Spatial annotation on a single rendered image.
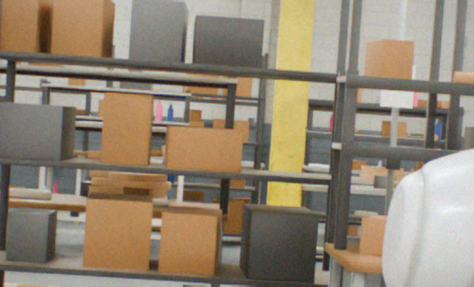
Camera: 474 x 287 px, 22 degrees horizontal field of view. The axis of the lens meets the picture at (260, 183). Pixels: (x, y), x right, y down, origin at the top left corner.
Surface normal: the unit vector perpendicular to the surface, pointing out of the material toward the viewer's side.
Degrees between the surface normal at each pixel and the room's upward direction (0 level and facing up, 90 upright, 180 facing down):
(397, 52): 90
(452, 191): 51
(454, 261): 90
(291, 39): 90
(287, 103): 90
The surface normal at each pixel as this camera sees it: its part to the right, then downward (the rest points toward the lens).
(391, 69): 0.17, 0.07
